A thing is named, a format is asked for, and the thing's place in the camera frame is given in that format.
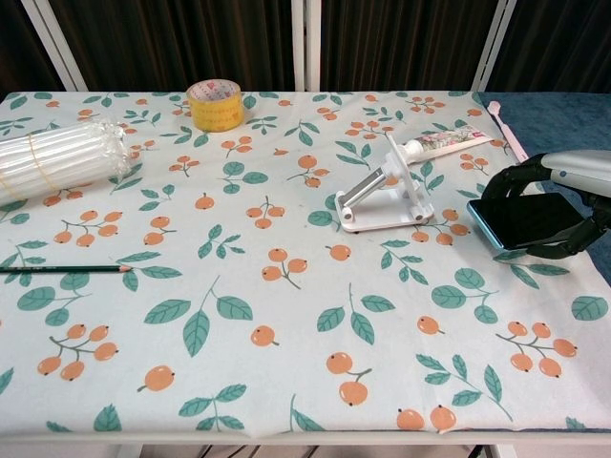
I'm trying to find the white upright frame post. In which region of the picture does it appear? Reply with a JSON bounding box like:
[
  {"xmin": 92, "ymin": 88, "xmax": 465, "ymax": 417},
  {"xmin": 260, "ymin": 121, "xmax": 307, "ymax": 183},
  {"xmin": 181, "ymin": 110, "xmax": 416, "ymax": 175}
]
[{"xmin": 290, "ymin": 0, "xmax": 322, "ymax": 93}]

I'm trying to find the dark green pencil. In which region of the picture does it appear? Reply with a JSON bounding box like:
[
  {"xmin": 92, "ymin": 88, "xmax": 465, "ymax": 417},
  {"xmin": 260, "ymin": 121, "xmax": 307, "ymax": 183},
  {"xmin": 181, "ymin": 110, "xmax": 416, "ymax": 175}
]
[{"xmin": 0, "ymin": 264, "xmax": 134, "ymax": 275}]

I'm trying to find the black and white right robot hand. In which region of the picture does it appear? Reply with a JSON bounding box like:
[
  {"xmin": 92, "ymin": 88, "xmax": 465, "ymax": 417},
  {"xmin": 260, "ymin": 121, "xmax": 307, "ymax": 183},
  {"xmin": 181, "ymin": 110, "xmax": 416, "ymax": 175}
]
[{"xmin": 479, "ymin": 149, "xmax": 611, "ymax": 261}]

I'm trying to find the black smartphone blue edge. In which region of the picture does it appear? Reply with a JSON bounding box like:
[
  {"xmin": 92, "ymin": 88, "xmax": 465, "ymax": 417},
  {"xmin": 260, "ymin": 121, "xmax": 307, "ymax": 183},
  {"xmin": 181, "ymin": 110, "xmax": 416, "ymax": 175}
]
[{"xmin": 466, "ymin": 192, "xmax": 581, "ymax": 253}]

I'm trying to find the yellow packing tape roll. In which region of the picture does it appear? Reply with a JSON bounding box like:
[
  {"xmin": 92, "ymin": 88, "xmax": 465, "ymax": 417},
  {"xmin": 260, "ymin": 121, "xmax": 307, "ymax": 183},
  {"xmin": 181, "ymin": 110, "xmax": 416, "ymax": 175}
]
[{"xmin": 185, "ymin": 79, "xmax": 244, "ymax": 134}]

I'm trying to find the bundle of clear wrapped straws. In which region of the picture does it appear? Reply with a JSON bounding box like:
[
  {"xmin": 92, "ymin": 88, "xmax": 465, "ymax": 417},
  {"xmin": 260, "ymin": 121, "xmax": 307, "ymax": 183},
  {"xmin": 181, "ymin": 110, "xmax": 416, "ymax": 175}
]
[{"xmin": 0, "ymin": 119, "xmax": 139, "ymax": 207}]

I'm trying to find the orange fruit print tablecloth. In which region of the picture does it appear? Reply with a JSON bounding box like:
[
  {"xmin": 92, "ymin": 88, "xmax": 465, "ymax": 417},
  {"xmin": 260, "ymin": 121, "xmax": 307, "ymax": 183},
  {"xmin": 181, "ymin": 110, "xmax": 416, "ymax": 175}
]
[{"xmin": 0, "ymin": 90, "xmax": 611, "ymax": 436}]

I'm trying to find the white slanted frame post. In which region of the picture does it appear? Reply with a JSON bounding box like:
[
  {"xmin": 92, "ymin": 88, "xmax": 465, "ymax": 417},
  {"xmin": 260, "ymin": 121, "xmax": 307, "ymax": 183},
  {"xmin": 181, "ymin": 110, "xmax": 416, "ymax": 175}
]
[
  {"xmin": 470, "ymin": 0, "xmax": 519, "ymax": 92},
  {"xmin": 21, "ymin": 0, "xmax": 90, "ymax": 93}
]

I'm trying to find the blue velvet cloth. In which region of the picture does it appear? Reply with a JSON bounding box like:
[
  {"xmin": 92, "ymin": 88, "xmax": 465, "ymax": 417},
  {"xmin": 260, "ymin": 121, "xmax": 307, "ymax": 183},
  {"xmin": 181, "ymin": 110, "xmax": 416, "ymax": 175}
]
[{"xmin": 476, "ymin": 90, "xmax": 611, "ymax": 287}]

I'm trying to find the dark pleated curtain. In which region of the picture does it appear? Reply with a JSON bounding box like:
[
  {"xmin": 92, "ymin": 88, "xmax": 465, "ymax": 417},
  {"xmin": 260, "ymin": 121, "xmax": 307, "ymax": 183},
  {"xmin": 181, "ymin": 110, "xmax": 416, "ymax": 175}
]
[{"xmin": 0, "ymin": 0, "xmax": 611, "ymax": 94}]

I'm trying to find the floral toothpaste tube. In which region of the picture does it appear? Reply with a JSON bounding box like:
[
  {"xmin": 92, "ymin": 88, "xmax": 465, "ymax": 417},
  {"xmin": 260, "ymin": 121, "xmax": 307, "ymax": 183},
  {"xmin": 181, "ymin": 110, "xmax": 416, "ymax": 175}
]
[{"xmin": 404, "ymin": 124, "xmax": 493, "ymax": 164}]

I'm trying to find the pink toothbrush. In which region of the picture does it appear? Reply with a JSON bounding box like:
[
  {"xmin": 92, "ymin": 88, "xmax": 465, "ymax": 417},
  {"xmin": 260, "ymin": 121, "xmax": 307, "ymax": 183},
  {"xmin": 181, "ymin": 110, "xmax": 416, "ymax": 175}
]
[{"xmin": 487, "ymin": 100, "xmax": 529, "ymax": 161}]

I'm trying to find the white folding phone stand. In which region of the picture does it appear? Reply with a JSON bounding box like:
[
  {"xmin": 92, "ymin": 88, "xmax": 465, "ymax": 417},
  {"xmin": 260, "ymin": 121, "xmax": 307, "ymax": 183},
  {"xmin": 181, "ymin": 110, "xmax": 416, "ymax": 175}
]
[{"xmin": 333, "ymin": 133, "xmax": 436, "ymax": 234}]

